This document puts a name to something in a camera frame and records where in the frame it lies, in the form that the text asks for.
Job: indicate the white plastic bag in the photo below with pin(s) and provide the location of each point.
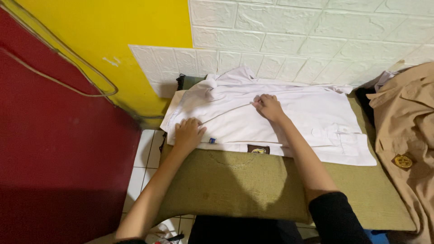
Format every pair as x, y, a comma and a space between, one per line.
162, 233

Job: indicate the person's left hand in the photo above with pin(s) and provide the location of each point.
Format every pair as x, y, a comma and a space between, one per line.
187, 135

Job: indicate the white uniform shirt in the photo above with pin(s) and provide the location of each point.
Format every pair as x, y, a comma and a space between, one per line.
305, 111

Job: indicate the person's right hand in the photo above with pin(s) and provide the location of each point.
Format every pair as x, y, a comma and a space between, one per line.
270, 108

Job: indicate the olive green woven mat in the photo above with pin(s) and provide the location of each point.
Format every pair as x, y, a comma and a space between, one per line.
237, 189

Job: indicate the white crumpled cloth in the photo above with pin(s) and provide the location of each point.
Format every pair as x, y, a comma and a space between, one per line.
383, 79

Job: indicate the blue object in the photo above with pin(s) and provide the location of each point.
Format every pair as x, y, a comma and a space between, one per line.
377, 236

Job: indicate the person's black clothing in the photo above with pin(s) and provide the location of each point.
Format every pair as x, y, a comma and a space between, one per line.
335, 220

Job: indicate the black cloth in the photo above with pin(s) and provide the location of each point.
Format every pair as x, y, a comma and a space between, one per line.
364, 101

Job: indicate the tan uniform shirt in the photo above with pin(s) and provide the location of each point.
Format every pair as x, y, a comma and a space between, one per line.
407, 128

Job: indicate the dark green folded cloth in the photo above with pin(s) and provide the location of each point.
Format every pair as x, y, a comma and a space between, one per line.
190, 82

